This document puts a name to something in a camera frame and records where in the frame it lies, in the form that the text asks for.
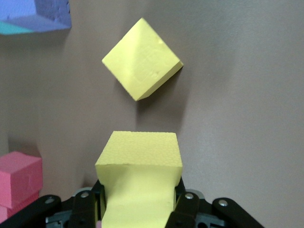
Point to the light blue foam cube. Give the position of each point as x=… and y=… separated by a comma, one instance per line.
x=12, y=29

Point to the purple foam cube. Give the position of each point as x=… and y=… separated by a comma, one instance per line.
x=42, y=14

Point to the yellow foam cube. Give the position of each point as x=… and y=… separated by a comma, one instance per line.
x=142, y=59
x=140, y=152

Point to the brown table cover sheet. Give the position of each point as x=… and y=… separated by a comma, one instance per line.
x=237, y=95

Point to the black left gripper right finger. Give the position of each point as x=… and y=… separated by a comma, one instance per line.
x=190, y=206

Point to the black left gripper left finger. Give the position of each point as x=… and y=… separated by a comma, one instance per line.
x=50, y=209

